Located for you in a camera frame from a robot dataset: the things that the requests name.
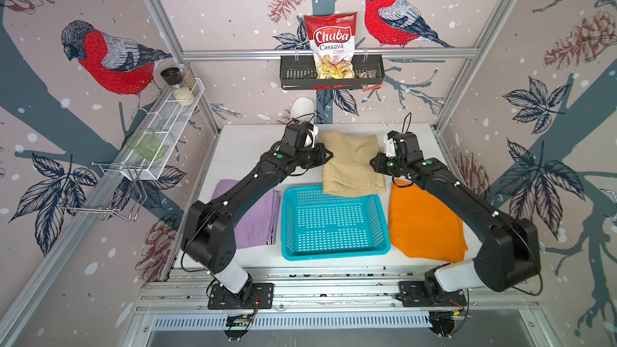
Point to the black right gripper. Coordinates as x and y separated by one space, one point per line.
376 164

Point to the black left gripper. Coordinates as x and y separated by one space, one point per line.
320 149

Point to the beige long pants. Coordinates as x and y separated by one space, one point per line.
349 173

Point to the orange long pants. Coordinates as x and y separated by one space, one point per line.
422 227

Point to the purple long pants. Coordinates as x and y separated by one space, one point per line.
259 225

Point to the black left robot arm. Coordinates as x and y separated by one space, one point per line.
209 236

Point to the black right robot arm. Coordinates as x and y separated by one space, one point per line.
509 252

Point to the teal plastic basket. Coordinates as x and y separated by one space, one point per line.
320 226

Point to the white ceramic mug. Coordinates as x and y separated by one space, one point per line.
303 110

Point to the red Chuba chips bag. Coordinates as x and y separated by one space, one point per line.
332 41

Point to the spice jar black lid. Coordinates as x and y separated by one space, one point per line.
181 92

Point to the green glass cup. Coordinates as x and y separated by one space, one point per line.
147 145

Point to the black wall shelf basket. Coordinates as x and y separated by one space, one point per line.
304 73

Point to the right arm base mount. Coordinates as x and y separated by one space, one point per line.
416 294

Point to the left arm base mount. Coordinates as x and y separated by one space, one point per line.
255 295

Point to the white wire wall shelf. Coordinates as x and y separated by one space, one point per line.
164 122

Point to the wire hook rack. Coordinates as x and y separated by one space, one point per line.
101 200

